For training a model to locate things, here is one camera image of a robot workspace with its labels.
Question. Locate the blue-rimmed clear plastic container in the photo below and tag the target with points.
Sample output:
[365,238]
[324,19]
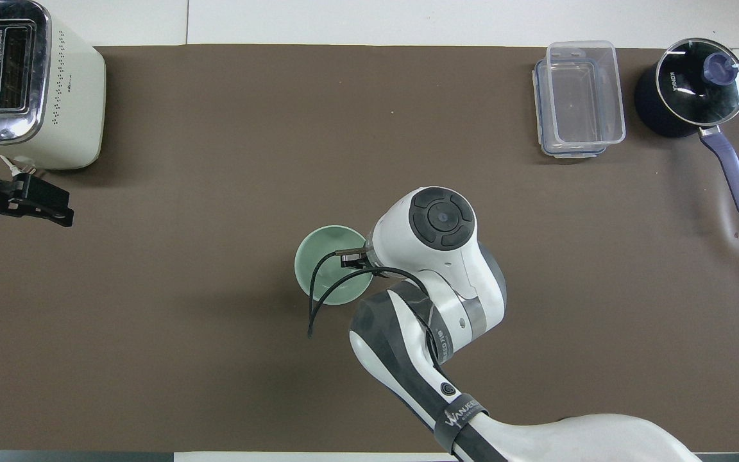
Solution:
[541,109]

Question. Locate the glass pot lid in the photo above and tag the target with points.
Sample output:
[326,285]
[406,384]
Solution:
[690,96]

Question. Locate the green bowl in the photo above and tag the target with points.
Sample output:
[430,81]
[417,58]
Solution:
[323,253]

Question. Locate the white toaster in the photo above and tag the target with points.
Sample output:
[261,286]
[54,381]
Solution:
[61,96]

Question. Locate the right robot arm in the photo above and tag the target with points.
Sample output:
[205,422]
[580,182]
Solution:
[453,301]

